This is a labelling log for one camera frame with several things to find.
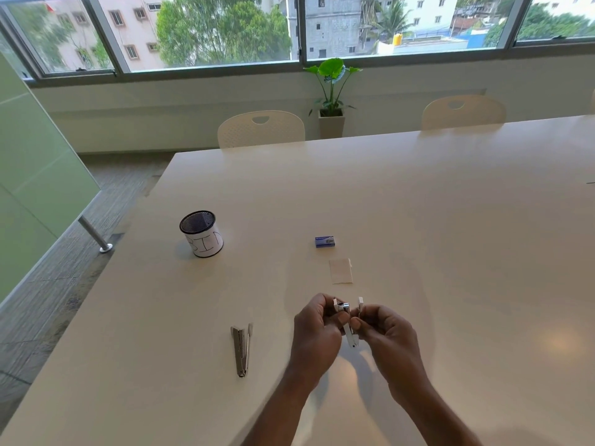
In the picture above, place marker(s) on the person's left hand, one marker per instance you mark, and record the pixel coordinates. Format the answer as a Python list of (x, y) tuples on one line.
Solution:
[(316, 336)]

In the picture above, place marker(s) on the person's right hand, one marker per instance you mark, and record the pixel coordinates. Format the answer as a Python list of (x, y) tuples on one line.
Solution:
[(395, 341)]

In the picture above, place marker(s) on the person's right thumb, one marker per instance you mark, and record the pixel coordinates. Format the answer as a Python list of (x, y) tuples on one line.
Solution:
[(356, 319)]

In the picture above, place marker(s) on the person's left fingers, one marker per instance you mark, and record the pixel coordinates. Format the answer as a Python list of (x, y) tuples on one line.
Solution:
[(328, 307)]

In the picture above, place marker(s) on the white stapler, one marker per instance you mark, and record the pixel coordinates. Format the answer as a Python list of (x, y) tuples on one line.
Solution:
[(349, 322)]

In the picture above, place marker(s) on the person's left forearm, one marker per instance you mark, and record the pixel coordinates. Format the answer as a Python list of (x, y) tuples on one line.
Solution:
[(283, 411)]

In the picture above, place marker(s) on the person's right forearm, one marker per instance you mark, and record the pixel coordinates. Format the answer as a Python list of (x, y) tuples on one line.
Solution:
[(432, 418)]

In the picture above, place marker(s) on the small white paper sheet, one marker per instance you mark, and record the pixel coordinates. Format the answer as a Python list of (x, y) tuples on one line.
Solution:
[(341, 271)]

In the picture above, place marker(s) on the blue staple box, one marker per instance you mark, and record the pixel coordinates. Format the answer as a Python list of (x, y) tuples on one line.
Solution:
[(325, 241)]

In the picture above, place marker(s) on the silver stapler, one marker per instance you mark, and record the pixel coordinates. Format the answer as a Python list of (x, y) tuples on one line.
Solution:
[(241, 350)]

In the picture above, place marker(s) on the black mesh cup paper label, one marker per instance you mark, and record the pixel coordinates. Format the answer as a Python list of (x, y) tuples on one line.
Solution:
[(201, 234)]

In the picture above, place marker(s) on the white square plant pot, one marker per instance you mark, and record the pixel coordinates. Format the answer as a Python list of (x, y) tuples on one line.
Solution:
[(331, 123)]

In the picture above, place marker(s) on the white plastic chair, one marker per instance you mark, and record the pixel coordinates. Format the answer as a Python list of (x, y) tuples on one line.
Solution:
[(261, 129), (462, 112)]

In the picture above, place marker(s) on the green potted plant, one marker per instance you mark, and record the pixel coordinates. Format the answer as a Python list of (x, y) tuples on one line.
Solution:
[(332, 85)]

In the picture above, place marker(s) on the frosted glass partition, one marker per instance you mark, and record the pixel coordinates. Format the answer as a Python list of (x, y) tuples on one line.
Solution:
[(37, 181)]

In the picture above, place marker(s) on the metal partition support post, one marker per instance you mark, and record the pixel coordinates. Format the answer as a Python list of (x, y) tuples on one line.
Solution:
[(95, 234)]

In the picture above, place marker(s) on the aluminium window frame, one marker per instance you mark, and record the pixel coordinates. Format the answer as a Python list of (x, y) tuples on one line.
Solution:
[(297, 64)]

